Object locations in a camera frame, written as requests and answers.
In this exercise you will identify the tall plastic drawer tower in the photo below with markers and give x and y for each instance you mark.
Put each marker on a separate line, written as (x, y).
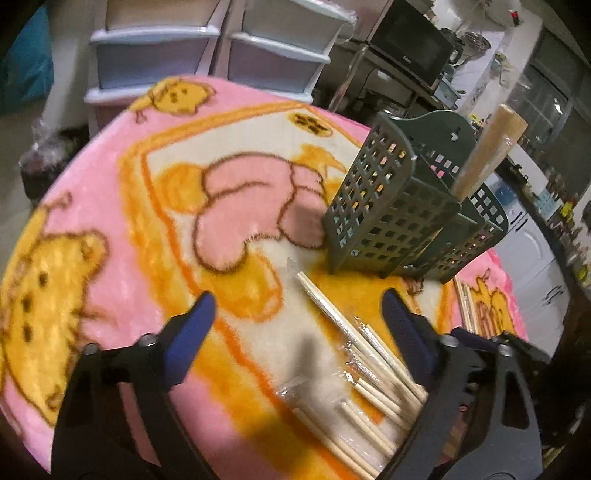
(152, 55)

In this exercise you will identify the small chopstick bundle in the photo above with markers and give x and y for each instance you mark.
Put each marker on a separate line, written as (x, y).
(464, 304)

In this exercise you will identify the trash bin with bag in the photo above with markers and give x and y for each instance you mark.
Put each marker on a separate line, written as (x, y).
(46, 166)

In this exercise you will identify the dark green plastic utensil holder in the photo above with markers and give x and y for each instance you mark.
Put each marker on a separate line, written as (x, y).
(383, 217)

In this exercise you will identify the dark framed window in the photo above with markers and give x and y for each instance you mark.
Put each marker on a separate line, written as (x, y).
(545, 92)

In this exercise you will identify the short plastic drawer tower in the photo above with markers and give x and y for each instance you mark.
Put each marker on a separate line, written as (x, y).
(272, 60)

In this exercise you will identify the black microwave oven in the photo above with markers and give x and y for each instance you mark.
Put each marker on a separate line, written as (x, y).
(406, 46)

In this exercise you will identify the metal kitchen rack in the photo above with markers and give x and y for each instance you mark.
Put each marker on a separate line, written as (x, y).
(351, 78)

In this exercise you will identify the hanging steel pot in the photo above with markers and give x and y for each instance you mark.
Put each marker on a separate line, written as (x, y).
(476, 42)

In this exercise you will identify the blender jug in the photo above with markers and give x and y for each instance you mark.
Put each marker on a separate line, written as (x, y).
(452, 46)

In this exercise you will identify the row of condiment bottles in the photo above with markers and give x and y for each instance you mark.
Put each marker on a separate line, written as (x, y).
(558, 203)

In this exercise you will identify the pink printed bear blanket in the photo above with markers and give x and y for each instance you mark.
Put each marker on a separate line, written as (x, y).
(115, 230)

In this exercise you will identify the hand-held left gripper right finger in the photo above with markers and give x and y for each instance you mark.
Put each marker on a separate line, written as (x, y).
(408, 332)

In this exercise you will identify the teal cloth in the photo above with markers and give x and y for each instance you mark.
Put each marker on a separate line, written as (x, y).
(27, 64)

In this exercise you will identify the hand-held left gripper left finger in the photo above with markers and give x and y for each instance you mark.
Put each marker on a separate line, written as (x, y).
(198, 323)

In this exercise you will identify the light blue box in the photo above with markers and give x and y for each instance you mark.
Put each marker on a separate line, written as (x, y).
(450, 88)

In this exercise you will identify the bunch of wooden chopsticks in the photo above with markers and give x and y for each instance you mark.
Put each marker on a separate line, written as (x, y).
(369, 369)

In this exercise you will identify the white kitchen cabinets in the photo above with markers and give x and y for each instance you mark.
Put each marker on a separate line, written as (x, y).
(526, 249)

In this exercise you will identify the blue plastic bag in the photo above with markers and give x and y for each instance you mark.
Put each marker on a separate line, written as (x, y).
(507, 194)

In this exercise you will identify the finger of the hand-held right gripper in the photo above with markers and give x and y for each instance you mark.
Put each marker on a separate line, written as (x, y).
(471, 336)

